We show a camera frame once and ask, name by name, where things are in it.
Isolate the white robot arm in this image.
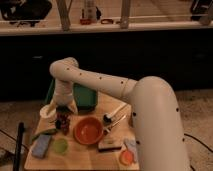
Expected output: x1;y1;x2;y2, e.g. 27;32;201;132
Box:
49;57;190;171

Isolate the green plastic bin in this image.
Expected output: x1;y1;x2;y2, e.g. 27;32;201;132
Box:
44;80;98;110

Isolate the orange bowl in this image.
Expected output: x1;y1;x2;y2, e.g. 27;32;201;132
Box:
73;117;103;145

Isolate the wooden block eraser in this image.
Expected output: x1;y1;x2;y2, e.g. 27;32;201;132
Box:
98;138;122;152

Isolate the metal spoon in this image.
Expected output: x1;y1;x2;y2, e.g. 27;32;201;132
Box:
103;115;126;135

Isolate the metal cup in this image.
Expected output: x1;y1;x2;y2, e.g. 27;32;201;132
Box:
54;116;73;134

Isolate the blue sponge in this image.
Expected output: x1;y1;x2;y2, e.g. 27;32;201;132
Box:
32;134;52;159

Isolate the small green plate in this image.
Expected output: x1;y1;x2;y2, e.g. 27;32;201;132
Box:
52;138;68;154

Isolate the black pole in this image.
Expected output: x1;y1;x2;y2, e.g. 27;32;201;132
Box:
13;122;25;171

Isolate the white cloth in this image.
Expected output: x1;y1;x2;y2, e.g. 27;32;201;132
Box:
124;138;137;156

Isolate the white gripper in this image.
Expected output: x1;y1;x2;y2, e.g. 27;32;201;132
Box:
49;79;78;114

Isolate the white cup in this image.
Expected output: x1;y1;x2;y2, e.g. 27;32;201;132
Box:
40;105;56;122

